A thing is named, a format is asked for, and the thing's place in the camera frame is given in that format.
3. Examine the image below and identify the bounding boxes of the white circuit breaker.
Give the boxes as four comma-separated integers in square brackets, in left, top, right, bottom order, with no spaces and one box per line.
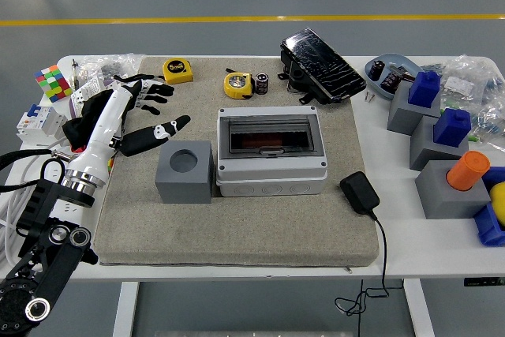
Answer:
[15,103,69,147]

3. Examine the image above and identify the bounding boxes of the white power strip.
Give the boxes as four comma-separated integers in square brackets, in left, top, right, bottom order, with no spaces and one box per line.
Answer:
[37,151,104,235]

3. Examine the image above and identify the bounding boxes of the white table leg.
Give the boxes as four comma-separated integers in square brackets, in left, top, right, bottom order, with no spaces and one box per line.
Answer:
[402,279,436,337]
[112,281,140,337]

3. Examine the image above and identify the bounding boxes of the blue plastic block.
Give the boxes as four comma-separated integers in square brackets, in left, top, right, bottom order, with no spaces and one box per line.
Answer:
[433,107,473,147]
[408,71,442,108]

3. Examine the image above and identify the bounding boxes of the grey block holder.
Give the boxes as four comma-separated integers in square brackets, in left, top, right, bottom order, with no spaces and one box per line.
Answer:
[414,159,492,220]
[409,115,470,172]
[387,81,442,136]

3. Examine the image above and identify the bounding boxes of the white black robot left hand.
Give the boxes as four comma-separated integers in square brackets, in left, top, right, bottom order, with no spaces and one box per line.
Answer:
[65,76,192,187]

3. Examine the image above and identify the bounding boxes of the grey block with round hole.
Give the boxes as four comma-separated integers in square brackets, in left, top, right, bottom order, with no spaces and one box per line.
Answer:
[154,140,215,204]

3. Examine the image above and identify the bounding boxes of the clear bags of small parts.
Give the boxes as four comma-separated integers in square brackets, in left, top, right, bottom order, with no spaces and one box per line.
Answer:
[420,54,505,144]

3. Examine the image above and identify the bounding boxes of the small silver red tool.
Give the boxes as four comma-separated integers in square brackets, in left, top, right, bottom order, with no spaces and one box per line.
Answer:
[389,63,416,81]

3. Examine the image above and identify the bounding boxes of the black power adapter with cord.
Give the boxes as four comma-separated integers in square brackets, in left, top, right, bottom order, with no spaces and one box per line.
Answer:
[335,170,392,317]

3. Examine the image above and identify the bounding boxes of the small black capacitor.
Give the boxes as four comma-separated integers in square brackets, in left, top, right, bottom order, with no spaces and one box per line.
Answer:
[369,59,387,81]
[255,72,271,95]
[380,71,402,92]

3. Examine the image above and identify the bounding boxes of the multicoloured puzzle cube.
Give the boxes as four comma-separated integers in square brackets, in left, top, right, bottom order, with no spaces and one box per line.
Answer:
[33,64,74,103]

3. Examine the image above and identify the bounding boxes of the smoky transparent box lid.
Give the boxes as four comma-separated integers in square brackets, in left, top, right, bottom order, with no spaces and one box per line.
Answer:
[227,116,316,155]

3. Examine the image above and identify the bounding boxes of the black table control panel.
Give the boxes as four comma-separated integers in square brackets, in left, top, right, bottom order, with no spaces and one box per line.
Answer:
[463,276,505,288]

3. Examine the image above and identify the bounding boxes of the grey-brown mat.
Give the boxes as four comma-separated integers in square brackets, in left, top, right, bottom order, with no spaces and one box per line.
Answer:
[96,55,380,268]

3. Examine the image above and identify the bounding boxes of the white coiled cable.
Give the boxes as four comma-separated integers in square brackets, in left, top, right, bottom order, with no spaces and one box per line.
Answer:
[0,137,66,271]

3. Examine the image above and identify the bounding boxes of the black lanyard strap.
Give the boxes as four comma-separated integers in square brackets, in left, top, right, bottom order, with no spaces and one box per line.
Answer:
[113,73,166,84]

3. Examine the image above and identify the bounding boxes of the blue plastic bin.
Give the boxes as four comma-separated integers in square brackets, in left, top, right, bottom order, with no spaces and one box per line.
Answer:
[472,166,505,249]

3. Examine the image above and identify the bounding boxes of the yellow tape measure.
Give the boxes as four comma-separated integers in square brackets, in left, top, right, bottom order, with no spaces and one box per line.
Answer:
[163,58,195,85]
[223,71,256,99]

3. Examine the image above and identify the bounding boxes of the black cloth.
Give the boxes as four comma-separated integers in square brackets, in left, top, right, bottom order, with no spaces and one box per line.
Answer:
[62,90,127,153]

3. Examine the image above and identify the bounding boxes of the clear plastic bag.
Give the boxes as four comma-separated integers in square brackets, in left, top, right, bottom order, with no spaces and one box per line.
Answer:
[74,52,148,93]

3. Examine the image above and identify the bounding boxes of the blue shallow dish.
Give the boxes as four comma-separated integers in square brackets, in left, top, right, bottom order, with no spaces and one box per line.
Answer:
[364,52,421,101]

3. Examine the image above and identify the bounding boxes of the grey electrical enclosure box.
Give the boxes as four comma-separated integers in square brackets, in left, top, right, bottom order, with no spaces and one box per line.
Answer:
[215,106,329,197]

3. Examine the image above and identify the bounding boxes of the yellow rounded object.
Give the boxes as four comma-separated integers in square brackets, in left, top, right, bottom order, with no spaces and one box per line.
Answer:
[488,182,505,230]

